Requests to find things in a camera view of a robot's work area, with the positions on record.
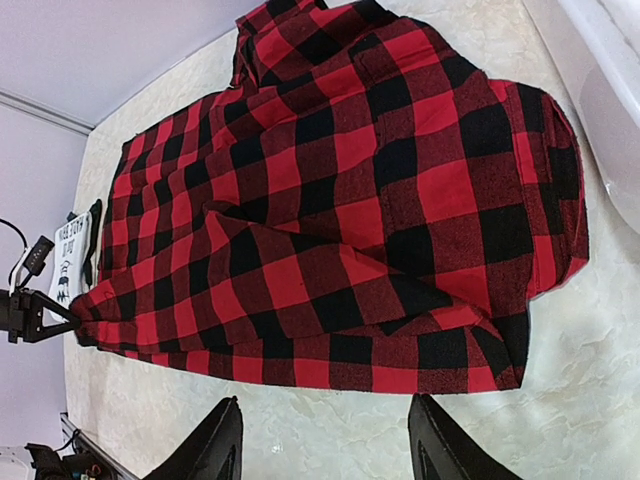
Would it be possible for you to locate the left aluminium frame post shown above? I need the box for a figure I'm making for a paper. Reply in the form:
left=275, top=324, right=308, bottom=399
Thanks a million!
left=0, top=88, right=96, bottom=137

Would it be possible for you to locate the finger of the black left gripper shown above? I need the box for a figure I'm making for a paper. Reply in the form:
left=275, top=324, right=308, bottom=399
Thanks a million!
left=29, top=290, right=81, bottom=343

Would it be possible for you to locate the white and green t-shirt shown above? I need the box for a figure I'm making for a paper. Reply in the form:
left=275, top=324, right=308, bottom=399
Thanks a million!
left=49, top=199, right=103, bottom=308

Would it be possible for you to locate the aluminium front rail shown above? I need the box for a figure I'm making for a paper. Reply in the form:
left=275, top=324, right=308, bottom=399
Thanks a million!
left=59, top=412, right=137, bottom=480

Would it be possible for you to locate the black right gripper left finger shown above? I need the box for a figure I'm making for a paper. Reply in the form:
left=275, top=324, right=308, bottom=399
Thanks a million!
left=149, top=396, right=244, bottom=480

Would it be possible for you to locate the red black plaid flannel shirt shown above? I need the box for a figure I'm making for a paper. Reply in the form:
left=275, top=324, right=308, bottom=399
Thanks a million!
left=71, top=1, right=589, bottom=394

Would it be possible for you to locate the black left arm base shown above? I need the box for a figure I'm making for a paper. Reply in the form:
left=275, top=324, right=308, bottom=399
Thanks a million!
left=25, top=429, right=120, bottom=480

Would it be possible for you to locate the white plastic laundry basket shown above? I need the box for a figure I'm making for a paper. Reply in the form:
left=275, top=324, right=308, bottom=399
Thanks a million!
left=559, top=1, right=639, bottom=231

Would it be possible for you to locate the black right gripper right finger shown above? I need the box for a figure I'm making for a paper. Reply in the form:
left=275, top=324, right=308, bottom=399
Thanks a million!
left=408, top=394, right=520, bottom=480

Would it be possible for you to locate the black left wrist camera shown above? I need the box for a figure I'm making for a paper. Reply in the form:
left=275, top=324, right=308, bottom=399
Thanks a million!
left=9, top=236, right=55, bottom=290

